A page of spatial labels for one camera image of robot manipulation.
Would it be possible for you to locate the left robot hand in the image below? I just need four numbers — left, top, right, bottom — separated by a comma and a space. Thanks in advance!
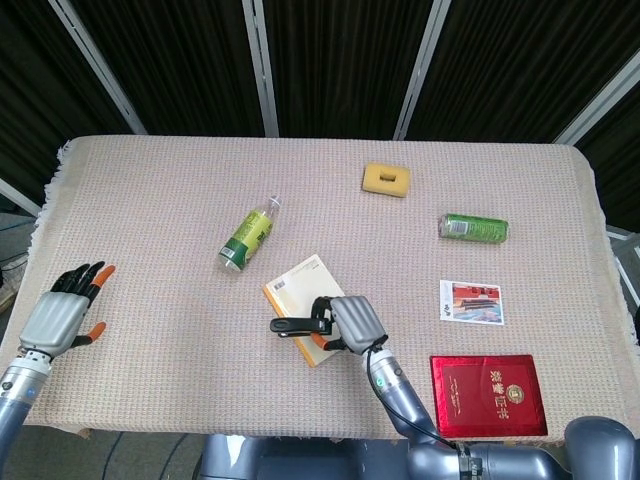
18, 260, 117, 357

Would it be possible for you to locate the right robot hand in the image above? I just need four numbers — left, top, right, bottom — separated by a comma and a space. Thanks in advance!
309, 294, 390, 355

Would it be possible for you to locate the black stapler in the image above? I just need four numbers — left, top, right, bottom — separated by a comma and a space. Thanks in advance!
269, 315, 335, 339

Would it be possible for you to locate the yellow book with orange spine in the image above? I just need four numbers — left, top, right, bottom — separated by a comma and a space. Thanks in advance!
263, 253, 351, 369

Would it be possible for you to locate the picture postcard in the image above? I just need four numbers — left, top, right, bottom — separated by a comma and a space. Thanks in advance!
438, 279, 505, 326

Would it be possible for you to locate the beige woven tablecloth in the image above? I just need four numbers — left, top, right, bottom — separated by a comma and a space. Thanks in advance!
0, 135, 632, 446

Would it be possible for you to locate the green label plastic bottle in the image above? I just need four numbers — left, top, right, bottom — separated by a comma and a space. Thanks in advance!
216, 195, 284, 274

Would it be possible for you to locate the yellow sponge with green base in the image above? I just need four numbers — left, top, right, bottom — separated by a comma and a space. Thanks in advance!
361, 162, 412, 199

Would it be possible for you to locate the red certificate folder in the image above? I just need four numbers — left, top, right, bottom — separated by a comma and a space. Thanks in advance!
429, 354, 549, 439

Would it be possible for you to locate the green drink can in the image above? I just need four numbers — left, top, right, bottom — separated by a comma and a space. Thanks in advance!
438, 213, 510, 245

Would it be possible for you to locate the grey robot torso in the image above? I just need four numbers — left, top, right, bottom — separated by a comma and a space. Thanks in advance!
199, 432, 416, 480

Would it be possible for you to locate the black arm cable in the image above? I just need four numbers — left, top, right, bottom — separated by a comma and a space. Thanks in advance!
364, 344, 464, 449

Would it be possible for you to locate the grey partition frame post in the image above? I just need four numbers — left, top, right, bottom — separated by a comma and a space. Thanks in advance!
47, 0, 149, 136
0, 175, 42, 217
553, 62, 640, 146
241, 0, 280, 137
393, 0, 454, 141

